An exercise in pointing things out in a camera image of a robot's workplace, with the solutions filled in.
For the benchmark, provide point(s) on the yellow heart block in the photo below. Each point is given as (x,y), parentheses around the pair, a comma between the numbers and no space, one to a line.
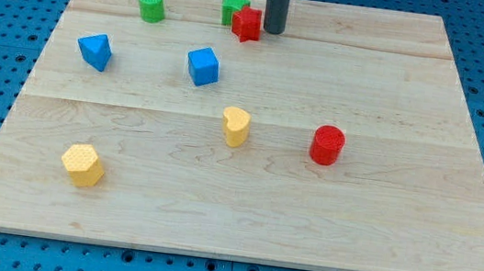
(236,125)

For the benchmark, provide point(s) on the blue cube block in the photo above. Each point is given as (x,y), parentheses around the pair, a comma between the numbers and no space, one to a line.
(203,66)

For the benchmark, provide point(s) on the red cylinder block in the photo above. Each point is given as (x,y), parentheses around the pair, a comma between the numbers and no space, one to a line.
(327,144)

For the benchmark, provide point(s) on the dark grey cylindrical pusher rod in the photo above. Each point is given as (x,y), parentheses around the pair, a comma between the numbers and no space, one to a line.
(276,16)

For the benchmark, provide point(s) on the green cylinder block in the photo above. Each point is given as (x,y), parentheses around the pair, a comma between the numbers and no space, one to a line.
(151,10)

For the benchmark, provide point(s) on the blue triangular prism block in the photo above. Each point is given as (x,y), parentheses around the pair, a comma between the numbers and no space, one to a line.
(96,51)

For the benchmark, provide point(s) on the light wooden board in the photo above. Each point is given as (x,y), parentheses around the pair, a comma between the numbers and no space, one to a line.
(405,194)

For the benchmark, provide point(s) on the yellow hexagon block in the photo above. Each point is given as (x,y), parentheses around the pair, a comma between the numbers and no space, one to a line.
(83,165)

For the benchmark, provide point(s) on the red star block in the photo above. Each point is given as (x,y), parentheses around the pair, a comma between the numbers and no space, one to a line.
(246,24)

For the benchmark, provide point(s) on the green star block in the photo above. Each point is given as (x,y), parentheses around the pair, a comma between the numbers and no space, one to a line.
(229,7)

